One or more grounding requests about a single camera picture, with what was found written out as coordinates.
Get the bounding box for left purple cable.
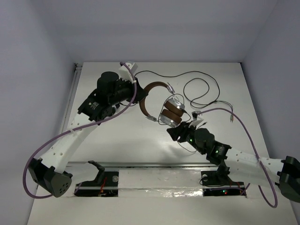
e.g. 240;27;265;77
25;61;138;199

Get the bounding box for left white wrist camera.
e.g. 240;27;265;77
119;62;138;83

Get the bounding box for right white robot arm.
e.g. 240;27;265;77
167;122;300;203

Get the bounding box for purple cable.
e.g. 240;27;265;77
25;61;138;199
198;108;279;209

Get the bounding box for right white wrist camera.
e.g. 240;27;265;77
188;110;204;128

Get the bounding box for aluminium rail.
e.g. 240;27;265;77
67;161;272;169
55;62;83;135

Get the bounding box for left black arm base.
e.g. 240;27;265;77
74;161;119;197

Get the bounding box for aluminium left rail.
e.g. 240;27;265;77
55;62;83;135

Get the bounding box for aluminium front rail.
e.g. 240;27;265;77
67;161;272;169

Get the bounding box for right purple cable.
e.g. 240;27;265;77
198;108;279;209

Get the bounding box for thin black headphone cable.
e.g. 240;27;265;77
157;93;235;153

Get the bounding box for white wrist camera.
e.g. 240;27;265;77
188;110;204;128
119;62;138;83

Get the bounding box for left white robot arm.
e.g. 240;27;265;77
22;69;142;199

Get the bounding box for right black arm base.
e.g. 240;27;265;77
199;165;248;196

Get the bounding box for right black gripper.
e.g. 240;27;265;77
167;120;206;155

